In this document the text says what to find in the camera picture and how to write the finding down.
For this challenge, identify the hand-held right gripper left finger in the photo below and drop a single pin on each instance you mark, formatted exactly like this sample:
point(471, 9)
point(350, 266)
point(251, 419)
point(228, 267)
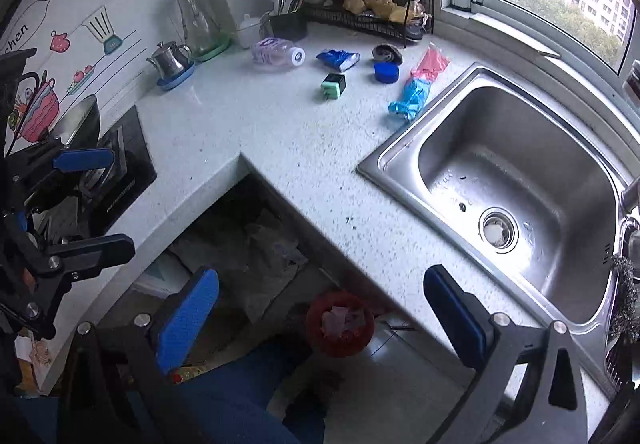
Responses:
point(187, 319)

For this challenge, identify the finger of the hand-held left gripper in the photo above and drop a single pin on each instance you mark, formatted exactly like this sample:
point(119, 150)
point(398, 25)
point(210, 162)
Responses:
point(95, 249)
point(82, 160)

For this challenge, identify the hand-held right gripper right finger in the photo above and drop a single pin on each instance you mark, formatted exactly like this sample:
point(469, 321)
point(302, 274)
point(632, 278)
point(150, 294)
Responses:
point(455, 319)

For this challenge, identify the red trash bin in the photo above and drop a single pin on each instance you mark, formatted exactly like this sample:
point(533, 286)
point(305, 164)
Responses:
point(320, 339)

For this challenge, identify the pink and blue plastic bag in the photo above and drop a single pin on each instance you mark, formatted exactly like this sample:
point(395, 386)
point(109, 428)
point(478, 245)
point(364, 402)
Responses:
point(412, 96)

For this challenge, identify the black and green charger plug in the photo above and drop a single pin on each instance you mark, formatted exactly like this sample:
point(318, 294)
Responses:
point(334, 84)

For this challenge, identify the blue tissue packet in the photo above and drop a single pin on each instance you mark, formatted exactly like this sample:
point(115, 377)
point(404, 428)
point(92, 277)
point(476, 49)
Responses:
point(335, 59)

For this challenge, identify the dark wok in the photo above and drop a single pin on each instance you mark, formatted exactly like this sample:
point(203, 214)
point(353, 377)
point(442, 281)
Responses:
point(82, 124)

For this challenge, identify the black gas stove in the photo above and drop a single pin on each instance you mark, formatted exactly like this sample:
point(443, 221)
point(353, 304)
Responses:
point(125, 174)

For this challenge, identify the grey sack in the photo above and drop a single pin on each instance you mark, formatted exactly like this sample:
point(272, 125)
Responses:
point(250, 254)

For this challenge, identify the sink drain strainer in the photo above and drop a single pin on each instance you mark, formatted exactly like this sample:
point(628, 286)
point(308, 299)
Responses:
point(497, 229)

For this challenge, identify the blue plastic tray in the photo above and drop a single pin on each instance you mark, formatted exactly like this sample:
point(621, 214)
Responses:
point(175, 83)

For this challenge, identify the small steel teapot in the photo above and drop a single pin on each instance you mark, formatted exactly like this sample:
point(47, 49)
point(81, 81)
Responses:
point(170, 61)

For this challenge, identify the stainless steel sink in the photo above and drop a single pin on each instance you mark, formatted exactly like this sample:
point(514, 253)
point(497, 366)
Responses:
point(525, 164)

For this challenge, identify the steel wool scrubber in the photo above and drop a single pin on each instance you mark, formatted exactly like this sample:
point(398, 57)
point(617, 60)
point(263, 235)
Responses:
point(625, 294)

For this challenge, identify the clear glass carafe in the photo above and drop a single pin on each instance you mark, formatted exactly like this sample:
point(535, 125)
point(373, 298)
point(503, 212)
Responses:
point(200, 29)

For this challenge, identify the green plastic tray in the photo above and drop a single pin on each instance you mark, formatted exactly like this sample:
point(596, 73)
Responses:
point(220, 49)

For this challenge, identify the white lidded sugar pot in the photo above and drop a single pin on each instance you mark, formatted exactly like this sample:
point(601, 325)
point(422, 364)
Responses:
point(248, 34)

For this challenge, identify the purple label bottle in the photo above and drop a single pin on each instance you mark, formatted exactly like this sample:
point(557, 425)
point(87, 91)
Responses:
point(272, 51)

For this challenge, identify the dark utensil holder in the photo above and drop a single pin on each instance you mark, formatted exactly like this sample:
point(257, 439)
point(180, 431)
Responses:
point(289, 26)

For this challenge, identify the round blue lid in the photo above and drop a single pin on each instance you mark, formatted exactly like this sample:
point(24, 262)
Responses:
point(386, 73)

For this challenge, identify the ginger root piece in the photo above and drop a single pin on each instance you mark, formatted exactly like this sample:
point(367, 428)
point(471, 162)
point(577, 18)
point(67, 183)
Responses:
point(380, 5)
point(402, 14)
point(357, 1)

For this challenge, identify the cartoon wall sticker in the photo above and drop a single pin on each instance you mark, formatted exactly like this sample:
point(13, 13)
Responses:
point(45, 109)

